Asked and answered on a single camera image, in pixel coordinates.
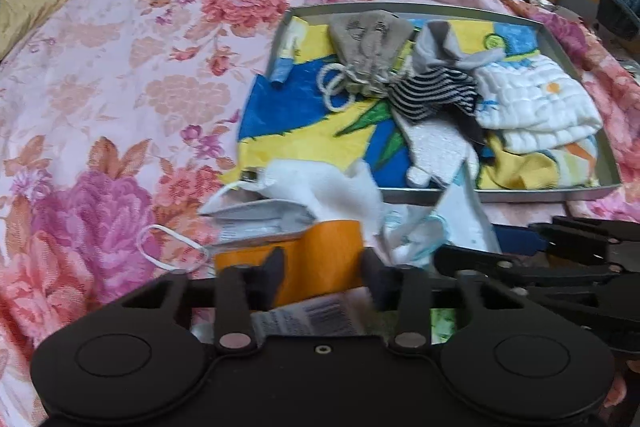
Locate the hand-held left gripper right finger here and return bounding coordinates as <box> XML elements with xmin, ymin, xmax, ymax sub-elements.
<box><xmin>361</xmin><ymin>248</ymin><xmax>527</xmax><ymax>351</ymax></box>

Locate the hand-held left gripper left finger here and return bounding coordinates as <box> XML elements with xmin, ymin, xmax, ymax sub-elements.
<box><xmin>120</xmin><ymin>247</ymin><xmax>287</xmax><ymax>354</ymax></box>

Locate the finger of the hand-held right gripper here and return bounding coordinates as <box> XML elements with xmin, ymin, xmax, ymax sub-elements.
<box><xmin>432</xmin><ymin>244</ymin><xmax>626</xmax><ymax>308</ymax></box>
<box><xmin>492</xmin><ymin>216</ymin><xmax>640</xmax><ymax>266</ymax></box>

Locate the white blue printed cloth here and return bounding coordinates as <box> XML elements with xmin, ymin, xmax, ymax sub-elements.
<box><xmin>382</xmin><ymin>183</ymin><xmax>502</xmax><ymax>269</ymax></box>

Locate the orange packet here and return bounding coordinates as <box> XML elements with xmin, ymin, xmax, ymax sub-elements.
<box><xmin>214</xmin><ymin>220</ymin><xmax>364</xmax><ymax>307</ymax></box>

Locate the white textured sock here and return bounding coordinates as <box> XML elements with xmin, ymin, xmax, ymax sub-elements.
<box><xmin>404</xmin><ymin>121</ymin><xmax>482</xmax><ymax>188</ymax></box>

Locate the white quilted cloth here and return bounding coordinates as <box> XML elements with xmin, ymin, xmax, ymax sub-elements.
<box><xmin>472</xmin><ymin>54</ymin><xmax>604</xmax><ymax>154</ymax></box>

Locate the navy striped sock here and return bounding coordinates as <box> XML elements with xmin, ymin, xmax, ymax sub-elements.
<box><xmin>387</xmin><ymin>67</ymin><xmax>484</xmax><ymax>126</ymax></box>

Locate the grey sock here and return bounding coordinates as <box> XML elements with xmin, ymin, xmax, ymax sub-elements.
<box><xmin>409</xmin><ymin>20</ymin><xmax>504</xmax><ymax>74</ymax></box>

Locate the grey drawstring pouch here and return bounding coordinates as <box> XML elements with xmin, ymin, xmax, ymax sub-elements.
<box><xmin>316</xmin><ymin>10</ymin><xmax>417</xmax><ymax>112</ymax></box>

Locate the white paper label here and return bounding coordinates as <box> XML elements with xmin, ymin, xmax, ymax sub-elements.
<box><xmin>251</xmin><ymin>291</ymin><xmax>372</xmax><ymax>339</ymax></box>

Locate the white face mask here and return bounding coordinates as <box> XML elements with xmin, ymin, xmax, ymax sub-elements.
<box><xmin>137</xmin><ymin>184</ymin><xmax>317</xmax><ymax>274</ymax></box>

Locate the pastel striped cloth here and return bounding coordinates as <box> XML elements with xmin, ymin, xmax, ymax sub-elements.
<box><xmin>479</xmin><ymin>136</ymin><xmax>602</xmax><ymax>190</ymax></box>

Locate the plain white cloth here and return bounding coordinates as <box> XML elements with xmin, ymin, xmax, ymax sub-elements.
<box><xmin>257</xmin><ymin>158</ymin><xmax>387</xmax><ymax>230</ymax></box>

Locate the cartoon printed cloth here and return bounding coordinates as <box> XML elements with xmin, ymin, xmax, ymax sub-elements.
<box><xmin>237</xmin><ymin>18</ymin><xmax>602</xmax><ymax>190</ymax></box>

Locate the pink floral bedsheet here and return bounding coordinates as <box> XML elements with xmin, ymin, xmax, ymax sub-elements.
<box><xmin>0</xmin><ymin>0</ymin><xmax>640</xmax><ymax>427</ymax></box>

